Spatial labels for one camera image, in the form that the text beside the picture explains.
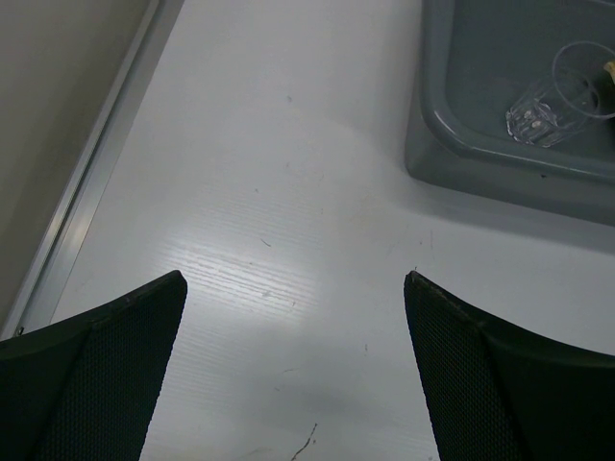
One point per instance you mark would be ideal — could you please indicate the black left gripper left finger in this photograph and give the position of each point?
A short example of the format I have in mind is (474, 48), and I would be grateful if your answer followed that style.
(86, 388)

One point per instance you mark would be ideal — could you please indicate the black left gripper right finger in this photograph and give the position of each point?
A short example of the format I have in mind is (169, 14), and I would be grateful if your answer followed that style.
(496, 391)

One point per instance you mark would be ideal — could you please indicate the clear plastic cup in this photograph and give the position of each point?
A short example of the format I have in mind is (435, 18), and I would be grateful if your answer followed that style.
(576, 94)

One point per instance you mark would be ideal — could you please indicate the woven bamboo basket tray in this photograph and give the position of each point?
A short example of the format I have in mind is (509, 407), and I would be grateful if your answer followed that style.
(609, 68)

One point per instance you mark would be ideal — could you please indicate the grey plastic bin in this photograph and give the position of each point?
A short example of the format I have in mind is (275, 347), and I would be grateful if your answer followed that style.
(476, 58)

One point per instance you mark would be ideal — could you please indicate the aluminium table edge rail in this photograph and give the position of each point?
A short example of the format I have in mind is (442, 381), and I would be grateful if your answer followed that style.
(73, 75)

